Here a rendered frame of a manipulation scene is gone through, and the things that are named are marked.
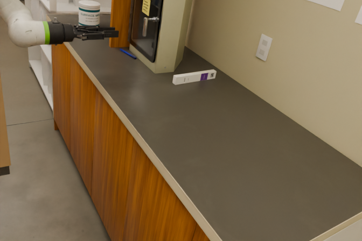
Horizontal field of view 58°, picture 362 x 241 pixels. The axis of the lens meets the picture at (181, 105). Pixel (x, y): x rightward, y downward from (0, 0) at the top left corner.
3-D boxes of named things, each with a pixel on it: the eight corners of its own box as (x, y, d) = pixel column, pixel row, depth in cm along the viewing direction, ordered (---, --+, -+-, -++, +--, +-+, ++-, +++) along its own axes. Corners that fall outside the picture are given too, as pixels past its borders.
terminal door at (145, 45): (130, 42, 183) (136, -34, 163) (154, 64, 161) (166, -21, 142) (128, 42, 182) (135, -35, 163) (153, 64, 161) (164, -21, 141)
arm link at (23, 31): (11, 53, 124) (9, 27, 117) (6, 36, 131) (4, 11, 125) (50, 51, 131) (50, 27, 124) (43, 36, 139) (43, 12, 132)
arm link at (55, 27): (45, 41, 137) (50, 49, 130) (44, 14, 131) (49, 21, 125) (60, 41, 140) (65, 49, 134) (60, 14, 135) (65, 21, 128)
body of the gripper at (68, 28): (64, 27, 129) (88, 27, 134) (59, 20, 135) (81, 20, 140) (64, 44, 133) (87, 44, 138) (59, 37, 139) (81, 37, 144)
